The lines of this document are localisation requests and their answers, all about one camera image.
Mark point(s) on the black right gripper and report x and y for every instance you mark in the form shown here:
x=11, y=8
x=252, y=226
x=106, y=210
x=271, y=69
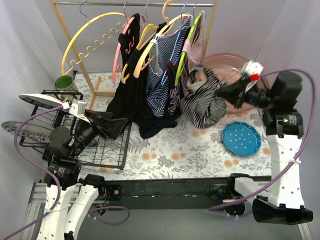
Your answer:
x=240, y=88

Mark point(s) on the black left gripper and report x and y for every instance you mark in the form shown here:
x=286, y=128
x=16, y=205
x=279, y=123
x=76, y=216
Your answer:
x=97, y=125

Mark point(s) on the black white striped tank top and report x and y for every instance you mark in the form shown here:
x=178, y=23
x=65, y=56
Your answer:
x=202, y=106

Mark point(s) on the yellow wavy plastic hanger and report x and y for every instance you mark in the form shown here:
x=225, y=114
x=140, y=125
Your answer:
x=91, y=29

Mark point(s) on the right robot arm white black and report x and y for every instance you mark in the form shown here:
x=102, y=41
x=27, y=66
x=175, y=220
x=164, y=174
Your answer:
x=280, y=201

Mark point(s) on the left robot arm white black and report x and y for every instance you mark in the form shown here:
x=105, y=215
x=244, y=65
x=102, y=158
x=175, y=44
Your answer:
x=68, y=198

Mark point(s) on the peach plastic hanger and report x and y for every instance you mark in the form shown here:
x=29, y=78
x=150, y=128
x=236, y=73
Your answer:
x=145, y=58

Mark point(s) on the blue white striped tank top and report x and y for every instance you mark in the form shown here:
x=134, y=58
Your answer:
x=156, y=94

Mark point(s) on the green plastic hanger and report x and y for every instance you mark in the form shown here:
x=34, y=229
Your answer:
x=180, y=66

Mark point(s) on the pink wavy plastic hanger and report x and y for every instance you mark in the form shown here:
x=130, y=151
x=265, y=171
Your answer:
x=116, y=68

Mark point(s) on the pink translucent plastic basin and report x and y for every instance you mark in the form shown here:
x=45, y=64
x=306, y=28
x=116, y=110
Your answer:
x=227, y=66

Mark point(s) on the black garment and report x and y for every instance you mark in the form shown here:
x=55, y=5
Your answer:
x=130, y=100

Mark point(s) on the blue dotted plate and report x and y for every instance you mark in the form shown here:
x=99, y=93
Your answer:
x=241, y=138

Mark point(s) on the green mug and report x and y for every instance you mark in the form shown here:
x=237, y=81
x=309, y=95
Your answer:
x=65, y=83

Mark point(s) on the white plate with lettering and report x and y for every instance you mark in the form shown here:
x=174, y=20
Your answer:
x=41, y=100

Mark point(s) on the floral tablecloth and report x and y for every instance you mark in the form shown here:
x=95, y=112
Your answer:
x=186, y=152

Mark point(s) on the navy jersey with letters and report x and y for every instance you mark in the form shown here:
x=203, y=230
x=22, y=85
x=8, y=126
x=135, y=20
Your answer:
x=174, y=94

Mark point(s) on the pink mauve garment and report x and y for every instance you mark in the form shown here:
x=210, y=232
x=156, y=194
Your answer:
x=193, y=49

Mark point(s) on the blue floral patterned plate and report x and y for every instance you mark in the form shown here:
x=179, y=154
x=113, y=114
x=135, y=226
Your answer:
x=33, y=130

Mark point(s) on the wooden clothes rack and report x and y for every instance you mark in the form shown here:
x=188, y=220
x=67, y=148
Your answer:
x=207, y=37

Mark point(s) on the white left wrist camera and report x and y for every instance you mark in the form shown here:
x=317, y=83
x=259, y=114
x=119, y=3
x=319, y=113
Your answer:
x=77, y=109

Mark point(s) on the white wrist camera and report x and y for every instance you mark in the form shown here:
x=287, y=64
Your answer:
x=253, y=69
x=77, y=109

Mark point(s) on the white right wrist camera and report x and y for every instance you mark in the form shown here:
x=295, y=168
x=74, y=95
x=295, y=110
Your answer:
x=253, y=69

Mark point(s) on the black wire dish rack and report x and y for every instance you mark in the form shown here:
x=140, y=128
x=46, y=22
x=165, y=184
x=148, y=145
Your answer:
x=102, y=152

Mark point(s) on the blue wire hanger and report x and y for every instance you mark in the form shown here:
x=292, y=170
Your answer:
x=163, y=80

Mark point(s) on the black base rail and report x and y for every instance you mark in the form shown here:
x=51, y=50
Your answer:
x=171, y=194

